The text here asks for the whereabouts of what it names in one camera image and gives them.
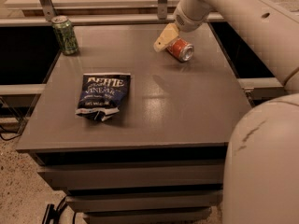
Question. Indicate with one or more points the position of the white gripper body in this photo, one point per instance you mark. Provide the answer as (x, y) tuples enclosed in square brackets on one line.
[(187, 21)]

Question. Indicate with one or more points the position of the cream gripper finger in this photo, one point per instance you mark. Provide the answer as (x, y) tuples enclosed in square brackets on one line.
[(167, 36)]

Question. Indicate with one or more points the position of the red coke can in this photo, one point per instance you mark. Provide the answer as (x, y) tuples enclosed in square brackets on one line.
[(181, 50)]

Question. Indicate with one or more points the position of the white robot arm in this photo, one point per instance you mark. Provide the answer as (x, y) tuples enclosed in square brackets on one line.
[(261, 171)]

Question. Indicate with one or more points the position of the green soda can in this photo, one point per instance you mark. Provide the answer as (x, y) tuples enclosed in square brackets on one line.
[(65, 34)]

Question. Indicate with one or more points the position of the blue kettle chips bag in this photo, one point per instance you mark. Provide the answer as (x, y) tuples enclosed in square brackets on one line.
[(102, 95)]

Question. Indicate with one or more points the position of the grey drawer cabinet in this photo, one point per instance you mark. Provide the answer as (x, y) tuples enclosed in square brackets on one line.
[(161, 157)]

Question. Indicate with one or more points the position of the black plug bottom floor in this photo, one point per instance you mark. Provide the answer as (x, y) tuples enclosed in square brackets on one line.
[(53, 213)]

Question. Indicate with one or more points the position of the metal railing frame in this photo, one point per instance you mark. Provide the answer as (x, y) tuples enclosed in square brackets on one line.
[(24, 13)]

